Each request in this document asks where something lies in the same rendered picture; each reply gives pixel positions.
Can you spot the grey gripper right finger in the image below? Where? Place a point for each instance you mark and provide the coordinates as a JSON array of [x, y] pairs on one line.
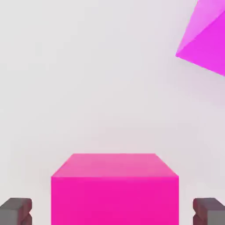
[[211, 212]]

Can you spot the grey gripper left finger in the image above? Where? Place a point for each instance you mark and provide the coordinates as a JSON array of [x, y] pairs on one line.
[[12, 211]]

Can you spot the small pink cube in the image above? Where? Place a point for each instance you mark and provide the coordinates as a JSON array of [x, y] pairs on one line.
[[115, 195]]

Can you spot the small magenta cube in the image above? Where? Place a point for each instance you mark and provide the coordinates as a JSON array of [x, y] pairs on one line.
[[205, 44]]

